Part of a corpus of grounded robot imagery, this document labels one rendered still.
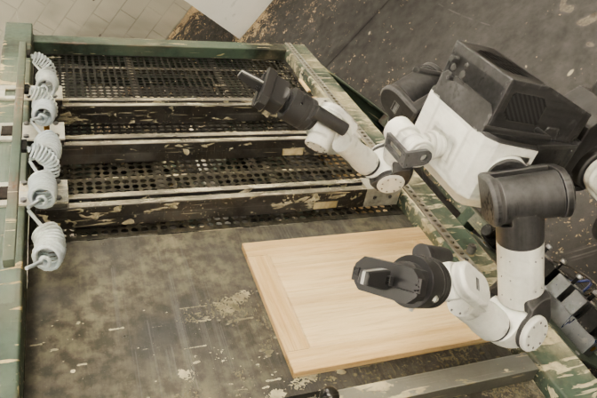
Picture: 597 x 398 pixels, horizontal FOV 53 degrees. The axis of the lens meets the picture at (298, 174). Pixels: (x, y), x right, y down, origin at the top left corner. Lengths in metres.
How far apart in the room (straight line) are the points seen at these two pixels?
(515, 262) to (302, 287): 0.56
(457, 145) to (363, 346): 0.51
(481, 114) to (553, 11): 2.08
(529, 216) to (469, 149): 0.18
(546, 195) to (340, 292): 0.62
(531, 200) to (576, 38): 2.02
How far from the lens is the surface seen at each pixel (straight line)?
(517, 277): 1.25
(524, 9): 3.39
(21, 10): 6.85
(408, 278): 0.93
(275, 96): 1.45
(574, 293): 1.72
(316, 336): 1.43
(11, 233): 1.28
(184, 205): 1.68
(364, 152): 1.60
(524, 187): 1.17
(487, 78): 1.25
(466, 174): 1.26
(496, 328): 1.25
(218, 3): 5.30
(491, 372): 1.49
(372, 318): 1.51
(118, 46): 2.70
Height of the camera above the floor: 2.29
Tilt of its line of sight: 36 degrees down
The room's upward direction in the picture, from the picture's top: 60 degrees counter-clockwise
